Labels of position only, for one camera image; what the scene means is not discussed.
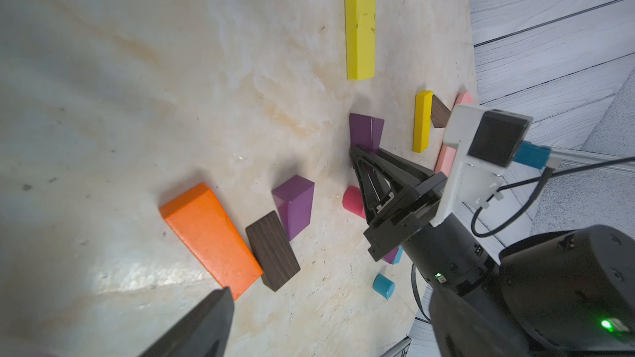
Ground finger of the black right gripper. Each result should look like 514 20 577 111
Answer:
352 158 392 211
350 145 435 183

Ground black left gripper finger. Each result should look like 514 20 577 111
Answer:
141 287 234 357

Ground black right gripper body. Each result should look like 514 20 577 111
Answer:
364 173 447 261

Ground purple triangular block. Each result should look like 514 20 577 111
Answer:
383 247 398 264
349 113 385 153

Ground purple rectangular block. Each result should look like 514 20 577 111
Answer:
272 175 315 241

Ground teal rectangular block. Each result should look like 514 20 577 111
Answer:
393 246 403 264

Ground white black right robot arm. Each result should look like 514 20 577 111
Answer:
350 146 634 356

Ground pink cylinder block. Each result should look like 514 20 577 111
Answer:
342 185 366 219

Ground pink plastic tray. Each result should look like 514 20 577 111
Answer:
434 92 475 176

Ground teal cylinder block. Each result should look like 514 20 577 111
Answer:
372 274 395 300

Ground yellow rectangular block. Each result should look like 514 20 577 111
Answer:
413 90 433 153

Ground dark brown triangular block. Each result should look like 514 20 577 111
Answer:
431 95 451 128

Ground dark brown rectangular block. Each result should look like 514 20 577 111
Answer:
246 211 301 292

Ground orange rectangular block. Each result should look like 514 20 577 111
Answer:
160 183 263 300

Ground long yellow block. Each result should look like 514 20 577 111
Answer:
345 0 376 80

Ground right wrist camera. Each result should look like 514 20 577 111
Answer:
430 104 532 227

